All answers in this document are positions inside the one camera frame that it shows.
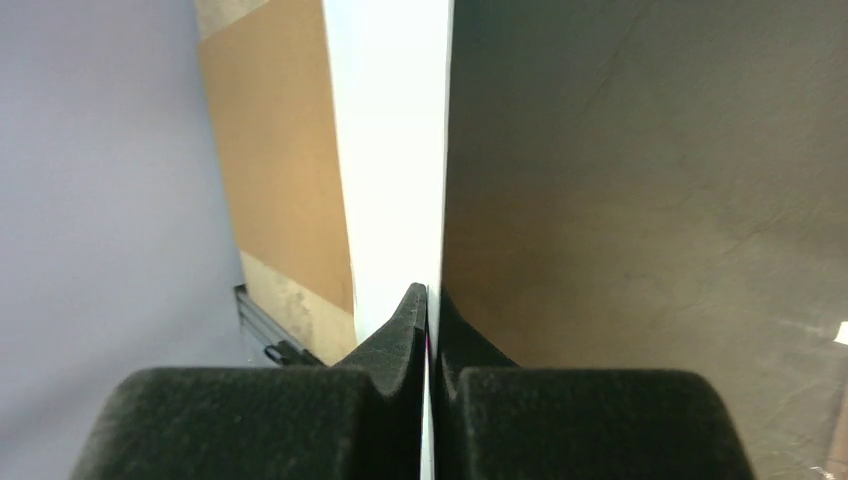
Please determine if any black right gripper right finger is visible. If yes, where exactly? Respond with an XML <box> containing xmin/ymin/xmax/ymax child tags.
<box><xmin>433</xmin><ymin>295</ymin><xmax>754</xmax><ymax>479</ymax></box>

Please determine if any aluminium rail frame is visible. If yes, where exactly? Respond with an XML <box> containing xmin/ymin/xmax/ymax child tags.
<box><xmin>234</xmin><ymin>285</ymin><xmax>325</xmax><ymax>367</ymax></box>

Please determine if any brown cardboard backing board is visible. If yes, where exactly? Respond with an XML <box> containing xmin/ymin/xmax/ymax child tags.
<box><xmin>198</xmin><ymin>1</ymin><xmax>353</xmax><ymax>312</ymax></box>

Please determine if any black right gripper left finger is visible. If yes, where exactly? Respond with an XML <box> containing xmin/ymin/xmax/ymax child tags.
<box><xmin>71</xmin><ymin>284</ymin><xmax>427</xmax><ymax>479</ymax></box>

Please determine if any beach landscape photo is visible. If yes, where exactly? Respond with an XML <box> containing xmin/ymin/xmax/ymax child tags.
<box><xmin>321</xmin><ymin>0</ymin><xmax>455</xmax><ymax>480</ymax></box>

